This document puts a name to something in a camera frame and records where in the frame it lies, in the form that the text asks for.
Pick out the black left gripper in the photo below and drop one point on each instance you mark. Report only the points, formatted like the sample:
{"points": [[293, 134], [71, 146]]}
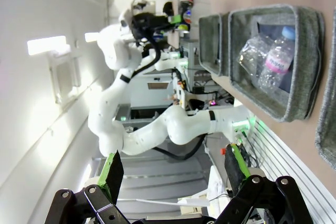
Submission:
{"points": [[147, 24]]}

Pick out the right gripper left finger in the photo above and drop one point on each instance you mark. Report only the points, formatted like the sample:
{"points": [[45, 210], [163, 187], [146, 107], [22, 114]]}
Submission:
{"points": [[99, 203]]}

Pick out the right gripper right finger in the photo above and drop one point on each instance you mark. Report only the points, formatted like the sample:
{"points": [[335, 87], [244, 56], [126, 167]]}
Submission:
{"points": [[262, 200]]}

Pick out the clear water bottle pink label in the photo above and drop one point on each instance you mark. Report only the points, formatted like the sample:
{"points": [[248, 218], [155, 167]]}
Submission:
{"points": [[275, 61]]}

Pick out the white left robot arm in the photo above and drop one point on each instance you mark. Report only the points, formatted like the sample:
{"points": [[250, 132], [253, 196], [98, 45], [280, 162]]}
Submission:
{"points": [[147, 134]]}

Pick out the grey fabric basket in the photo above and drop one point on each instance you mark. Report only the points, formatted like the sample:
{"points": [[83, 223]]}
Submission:
{"points": [[210, 45], [326, 129], [304, 64]]}

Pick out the slotted aluminium mounting panel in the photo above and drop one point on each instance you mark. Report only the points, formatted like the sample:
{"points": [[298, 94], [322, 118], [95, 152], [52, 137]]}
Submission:
{"points": [[288, 166]]}

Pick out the white plastic stand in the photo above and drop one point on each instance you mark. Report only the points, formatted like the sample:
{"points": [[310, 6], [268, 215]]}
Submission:
{"points": [[216, 187]]}

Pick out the grey metal equipment rack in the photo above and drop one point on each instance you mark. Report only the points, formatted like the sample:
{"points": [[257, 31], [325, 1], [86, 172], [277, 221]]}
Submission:
{"points": [[199, 77]]}

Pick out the yellow red emergency stop button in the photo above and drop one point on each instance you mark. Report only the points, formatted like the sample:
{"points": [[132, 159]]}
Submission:
{"points": [[223, 151]]}

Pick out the white control box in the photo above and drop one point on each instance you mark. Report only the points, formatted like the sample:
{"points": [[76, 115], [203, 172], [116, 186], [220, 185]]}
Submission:
{"points": [[181, 93]]}

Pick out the ceiling light panel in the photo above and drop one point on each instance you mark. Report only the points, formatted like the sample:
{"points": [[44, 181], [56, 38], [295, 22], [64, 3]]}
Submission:
{"points": [[47, 45], [90, 36]]}

